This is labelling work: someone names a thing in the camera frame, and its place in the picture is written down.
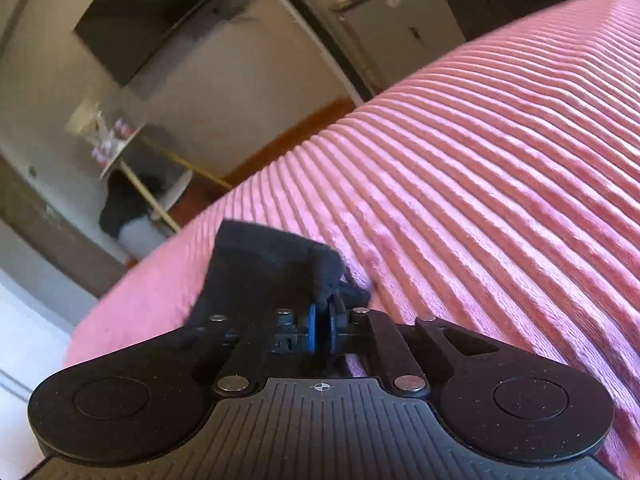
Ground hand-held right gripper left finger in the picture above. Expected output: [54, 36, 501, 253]
[177, 304, 319, 396]

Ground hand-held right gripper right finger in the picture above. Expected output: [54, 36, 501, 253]
[322, 306, 501, 396]

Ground black pants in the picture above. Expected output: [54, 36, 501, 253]
[192, 218, 372, 333]

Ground white bin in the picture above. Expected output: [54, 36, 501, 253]
[117, 214, 162, 262]

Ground pink ribbed blanket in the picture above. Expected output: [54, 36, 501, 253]
[62, 0, 640, 480]

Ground dark cloth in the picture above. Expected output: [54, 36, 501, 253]
[98, 170, 162, 238]

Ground white round side table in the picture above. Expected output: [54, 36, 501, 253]
[97, 122, 233, 233]

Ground brown wooden door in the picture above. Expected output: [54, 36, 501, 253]
[0, 159, 126, 297]

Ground white wardrobe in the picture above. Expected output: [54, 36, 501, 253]
[0, 220, 96, 411]

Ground wrapped flower bouquet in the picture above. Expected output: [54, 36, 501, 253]
[67, 100, 121, 161]

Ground grey cabinet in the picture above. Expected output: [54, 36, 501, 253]
[327, 0, 468, 97]

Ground black wall television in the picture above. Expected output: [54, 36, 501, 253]
[72, 0, 251, 88]

